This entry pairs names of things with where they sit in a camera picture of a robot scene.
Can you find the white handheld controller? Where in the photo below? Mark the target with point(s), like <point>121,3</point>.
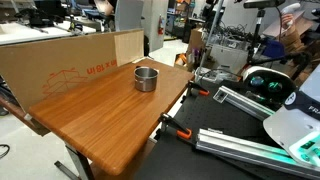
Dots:
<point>289,8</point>

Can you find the stacked brown cardboard boxes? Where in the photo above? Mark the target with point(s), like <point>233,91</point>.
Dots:
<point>196,41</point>

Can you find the small steel pot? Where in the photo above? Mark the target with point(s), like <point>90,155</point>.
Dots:
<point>145,80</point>

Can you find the seated person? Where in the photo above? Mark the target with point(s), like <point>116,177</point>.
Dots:
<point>290,36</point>

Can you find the black perforated breadboard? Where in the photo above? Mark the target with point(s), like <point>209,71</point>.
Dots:
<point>200,113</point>

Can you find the large cardboard box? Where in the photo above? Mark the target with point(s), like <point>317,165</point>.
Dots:
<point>50,63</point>

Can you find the black orange bar clamp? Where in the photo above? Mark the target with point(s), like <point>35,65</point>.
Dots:
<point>197,89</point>
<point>181,132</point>

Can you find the black camera on tripod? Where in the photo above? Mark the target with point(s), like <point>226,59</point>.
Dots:
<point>256,30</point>

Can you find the aluminium extrusion rail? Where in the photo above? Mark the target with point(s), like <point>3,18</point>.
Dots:
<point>240,146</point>
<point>243,101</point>

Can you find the grey metal table leg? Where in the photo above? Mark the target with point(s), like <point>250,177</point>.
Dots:
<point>78,161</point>

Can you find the white VR headset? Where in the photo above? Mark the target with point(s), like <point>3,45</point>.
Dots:
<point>266,83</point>

